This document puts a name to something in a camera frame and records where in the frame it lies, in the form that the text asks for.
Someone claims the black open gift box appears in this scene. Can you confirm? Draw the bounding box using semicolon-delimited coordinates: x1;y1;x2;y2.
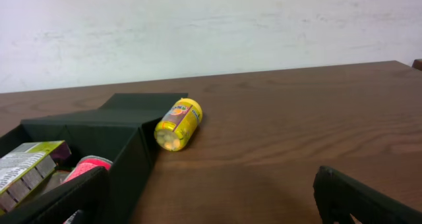
1;93;187;223

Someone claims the red potato chips can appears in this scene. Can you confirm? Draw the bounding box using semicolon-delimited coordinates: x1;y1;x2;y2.
62;155;113;184

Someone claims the green yellow carton box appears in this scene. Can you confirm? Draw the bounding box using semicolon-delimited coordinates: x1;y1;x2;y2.
1;140;71;215

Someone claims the yellow candy jar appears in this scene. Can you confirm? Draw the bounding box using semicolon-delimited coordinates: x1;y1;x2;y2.
154;98;203;152

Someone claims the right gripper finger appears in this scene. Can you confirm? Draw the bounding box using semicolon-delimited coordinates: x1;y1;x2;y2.
313;166;421;224

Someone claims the Haribo gummy candy bag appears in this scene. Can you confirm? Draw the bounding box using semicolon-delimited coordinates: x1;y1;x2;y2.
26;170;70;201

